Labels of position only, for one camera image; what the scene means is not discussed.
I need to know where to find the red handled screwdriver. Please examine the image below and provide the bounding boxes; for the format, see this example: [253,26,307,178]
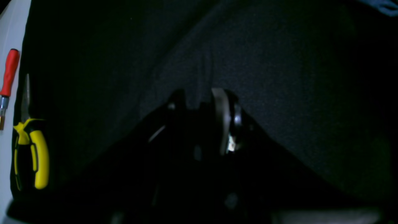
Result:
[0,49,20,131]

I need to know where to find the blue grey t-shirt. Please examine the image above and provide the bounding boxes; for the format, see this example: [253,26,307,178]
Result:
[357,0,398,17]

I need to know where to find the black table cloth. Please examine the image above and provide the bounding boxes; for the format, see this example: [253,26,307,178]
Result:
[11,0,397,223]

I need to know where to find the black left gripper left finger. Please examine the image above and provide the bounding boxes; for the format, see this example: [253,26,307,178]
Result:
[7,89,199,224]

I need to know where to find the yellow handled pliers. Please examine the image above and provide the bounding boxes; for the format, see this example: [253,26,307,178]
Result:
[14,74,50,191]

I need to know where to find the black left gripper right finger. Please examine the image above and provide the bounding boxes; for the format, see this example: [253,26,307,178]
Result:
[207,88,389,224]

